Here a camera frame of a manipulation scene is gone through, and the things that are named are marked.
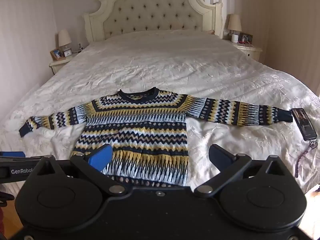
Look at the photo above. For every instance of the white cylinder container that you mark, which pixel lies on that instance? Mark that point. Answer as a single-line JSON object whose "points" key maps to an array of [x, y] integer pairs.
{"points": [[234, 38]]}

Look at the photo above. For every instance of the cream tufted headboard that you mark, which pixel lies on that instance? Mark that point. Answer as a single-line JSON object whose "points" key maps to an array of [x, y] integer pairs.
{"points": [[155, 10]]}

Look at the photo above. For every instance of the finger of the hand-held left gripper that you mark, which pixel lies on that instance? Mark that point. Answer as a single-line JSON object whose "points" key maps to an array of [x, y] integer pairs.
{"points": [[11, 154]]}

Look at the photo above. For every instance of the small white clock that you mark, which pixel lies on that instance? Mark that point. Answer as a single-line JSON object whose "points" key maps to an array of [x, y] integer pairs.
{"points": [[67, 53]]}

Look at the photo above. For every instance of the beige shade table lamp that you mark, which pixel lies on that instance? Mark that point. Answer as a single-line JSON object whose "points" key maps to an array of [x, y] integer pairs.
{"points": [[64, 38], [234, 22]]}

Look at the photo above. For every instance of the wooden photo frame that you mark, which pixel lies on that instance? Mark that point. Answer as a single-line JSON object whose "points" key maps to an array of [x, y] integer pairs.
{"points": [[57, 54]]}

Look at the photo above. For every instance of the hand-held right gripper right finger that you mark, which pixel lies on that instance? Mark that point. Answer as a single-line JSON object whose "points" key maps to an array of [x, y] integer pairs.
{"points": [[220, 155]]}

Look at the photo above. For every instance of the bed with white bedspread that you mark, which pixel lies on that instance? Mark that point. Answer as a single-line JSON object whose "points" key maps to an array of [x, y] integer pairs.
{"points": [[175, 62]]}

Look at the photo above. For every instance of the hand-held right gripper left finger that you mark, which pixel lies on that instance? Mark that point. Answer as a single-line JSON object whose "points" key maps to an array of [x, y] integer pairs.
{"points": [[101, 158]]}

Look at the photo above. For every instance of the navy yellow zigzag knit sweater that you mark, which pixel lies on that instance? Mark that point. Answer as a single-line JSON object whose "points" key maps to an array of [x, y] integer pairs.
{"points": [[140, 130]]}

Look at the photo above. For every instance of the cream nightstand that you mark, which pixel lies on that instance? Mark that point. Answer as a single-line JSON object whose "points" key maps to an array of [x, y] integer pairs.
{"points": [[61, 63], [248, 50]]}

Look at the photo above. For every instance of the black smartphone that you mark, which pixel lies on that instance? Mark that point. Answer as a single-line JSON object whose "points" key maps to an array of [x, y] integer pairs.
{"points": [[303, 123]]}

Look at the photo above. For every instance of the dark photo frame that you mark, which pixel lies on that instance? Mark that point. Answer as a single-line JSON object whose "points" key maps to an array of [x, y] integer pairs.
{"points": [[246, 38]]}

